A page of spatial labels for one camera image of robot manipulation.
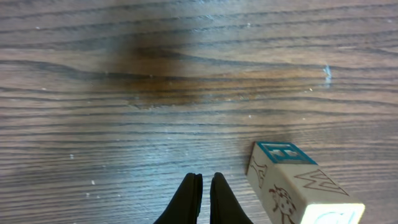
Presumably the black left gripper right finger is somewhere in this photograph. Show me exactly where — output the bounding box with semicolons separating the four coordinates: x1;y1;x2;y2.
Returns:
210;172;252;224

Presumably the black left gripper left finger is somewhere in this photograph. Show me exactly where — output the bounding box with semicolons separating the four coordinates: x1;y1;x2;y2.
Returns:
154;173;203;224

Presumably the wooden block blue letter H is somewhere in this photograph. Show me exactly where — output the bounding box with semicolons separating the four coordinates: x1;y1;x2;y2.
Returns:
246;141;317;189

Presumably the wooden block red letter U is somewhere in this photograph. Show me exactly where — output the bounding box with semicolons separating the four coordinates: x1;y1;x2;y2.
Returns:
262;164;363;224

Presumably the wooden block yellow letter S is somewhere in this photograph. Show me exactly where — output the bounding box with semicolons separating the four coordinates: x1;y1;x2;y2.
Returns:
300;203;365;224

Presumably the clear tape patch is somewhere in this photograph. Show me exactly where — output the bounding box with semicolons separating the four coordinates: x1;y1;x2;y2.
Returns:
323;65;333;88

